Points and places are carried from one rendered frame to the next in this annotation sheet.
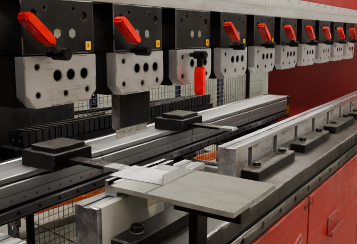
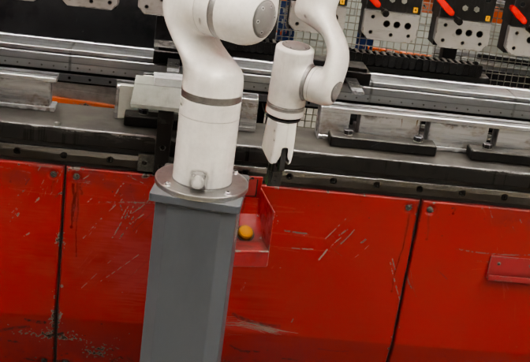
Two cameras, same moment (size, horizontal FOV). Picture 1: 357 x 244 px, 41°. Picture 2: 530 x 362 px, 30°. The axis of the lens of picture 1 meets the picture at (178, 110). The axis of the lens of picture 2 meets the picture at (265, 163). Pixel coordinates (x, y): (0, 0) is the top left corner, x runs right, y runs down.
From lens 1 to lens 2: 220 cm
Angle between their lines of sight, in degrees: 50
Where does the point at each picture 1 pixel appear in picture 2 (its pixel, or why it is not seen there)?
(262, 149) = (387, 127)
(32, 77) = not seen: outside the picture
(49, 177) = (162, 69)
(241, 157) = (333, 118)
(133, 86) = (157, 10)
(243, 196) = (163, 104)
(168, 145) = not seen: hidden behind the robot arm
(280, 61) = (434, 36)
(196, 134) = (378, 95)
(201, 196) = (148, 95)
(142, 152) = not seen: hidden behind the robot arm
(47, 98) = (76, 1)
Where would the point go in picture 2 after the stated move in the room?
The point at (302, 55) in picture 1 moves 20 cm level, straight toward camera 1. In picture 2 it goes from (507, 39) to (446, 38)
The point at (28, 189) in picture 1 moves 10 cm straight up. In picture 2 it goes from (141, 70) to (144, 37)
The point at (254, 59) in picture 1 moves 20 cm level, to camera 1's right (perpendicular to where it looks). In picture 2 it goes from (363, 23) to (416, 42)
